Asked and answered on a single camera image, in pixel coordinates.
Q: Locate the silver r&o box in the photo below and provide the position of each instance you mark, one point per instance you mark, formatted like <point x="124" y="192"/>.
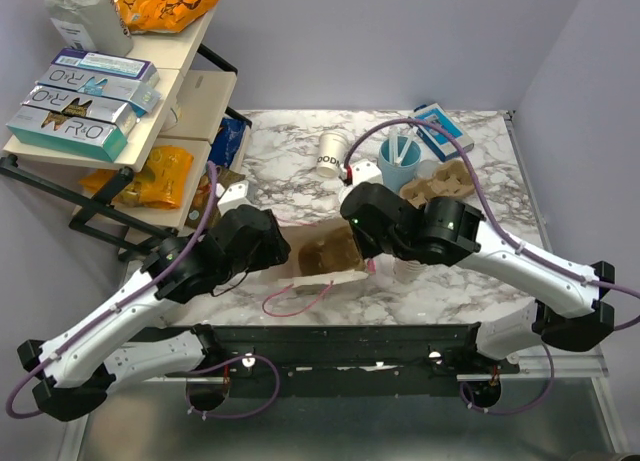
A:
<point x="74" y="104"/>
<point x="139" y="95"/>

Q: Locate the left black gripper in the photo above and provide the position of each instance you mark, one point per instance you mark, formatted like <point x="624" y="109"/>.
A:
<point x="273" y="251"/>

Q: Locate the silver R&O box upper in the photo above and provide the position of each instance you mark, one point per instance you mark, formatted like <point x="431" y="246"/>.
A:
<point x="139" y="95"/>

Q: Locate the orange snack bag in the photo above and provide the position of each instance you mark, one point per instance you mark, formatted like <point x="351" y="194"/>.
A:
<point x="160" y="184"/>
<point x="162" y="16"/>

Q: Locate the blue snack bag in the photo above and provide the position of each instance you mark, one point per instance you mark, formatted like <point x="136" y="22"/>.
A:
<point x="225" y="150"/>

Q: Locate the silver R&O box middle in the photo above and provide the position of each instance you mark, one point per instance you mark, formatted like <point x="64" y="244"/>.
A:
<point x="74" y="104"/>

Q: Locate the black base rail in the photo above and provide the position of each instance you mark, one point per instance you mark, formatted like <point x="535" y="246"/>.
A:
<point x="350" y="361"/>

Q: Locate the stack of cardboard carriers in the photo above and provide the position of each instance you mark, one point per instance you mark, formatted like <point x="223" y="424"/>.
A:
<point x="450" y="180"/>

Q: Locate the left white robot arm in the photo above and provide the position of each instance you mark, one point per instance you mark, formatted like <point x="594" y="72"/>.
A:
<point x="78" y="369"/>

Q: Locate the blue white razor box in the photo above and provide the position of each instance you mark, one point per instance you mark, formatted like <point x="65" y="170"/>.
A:
<point x="434" y="139"/>

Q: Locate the stack of paper cups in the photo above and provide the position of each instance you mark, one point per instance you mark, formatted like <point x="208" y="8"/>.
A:
<point x="407" y="271"/>

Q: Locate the white paper coffee cup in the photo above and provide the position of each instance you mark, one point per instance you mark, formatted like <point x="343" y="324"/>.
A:
<point x="331" y="151"/>

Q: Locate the brown pink paper bag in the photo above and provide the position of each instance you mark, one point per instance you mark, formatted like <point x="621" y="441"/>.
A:
<point x="287" y="277"/>

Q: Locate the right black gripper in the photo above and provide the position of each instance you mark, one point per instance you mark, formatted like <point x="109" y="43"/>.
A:
<point x="369" y="250"/>

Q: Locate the white sachet stick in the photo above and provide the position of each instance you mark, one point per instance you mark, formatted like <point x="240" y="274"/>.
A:
<point x="405" y="148"/>
<point x="393" y="145"/>

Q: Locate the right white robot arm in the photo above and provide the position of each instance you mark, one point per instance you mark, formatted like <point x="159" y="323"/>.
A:
<point x="567" y="311"/>

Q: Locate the grey coffee bag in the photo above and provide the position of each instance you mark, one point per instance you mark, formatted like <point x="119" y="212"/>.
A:
<point x="91" y="25"/>

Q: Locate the black beige shelf rack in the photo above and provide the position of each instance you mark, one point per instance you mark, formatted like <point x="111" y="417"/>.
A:
<point x="196" y="86"/>

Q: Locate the orange snack bag top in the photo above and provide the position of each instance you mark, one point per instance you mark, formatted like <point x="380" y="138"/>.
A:
<point x="162" y="16"/>

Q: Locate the light blue utensil cup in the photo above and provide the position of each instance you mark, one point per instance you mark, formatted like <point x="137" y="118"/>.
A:
<point x="398" y="171"/>

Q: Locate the teal R&O box front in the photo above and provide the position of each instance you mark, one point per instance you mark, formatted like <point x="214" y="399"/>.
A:
<point x="68" y="134"/>

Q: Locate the purple white box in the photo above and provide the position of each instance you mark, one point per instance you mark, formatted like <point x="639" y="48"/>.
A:
<point x="135" y="69"/>

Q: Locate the orange snack bag lower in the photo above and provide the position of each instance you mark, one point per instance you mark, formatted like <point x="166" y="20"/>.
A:
<point x="160" y="184"/>

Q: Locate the brown cardboard cup carrier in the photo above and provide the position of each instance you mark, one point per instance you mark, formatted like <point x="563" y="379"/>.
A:
<point x="335" y="251"/>

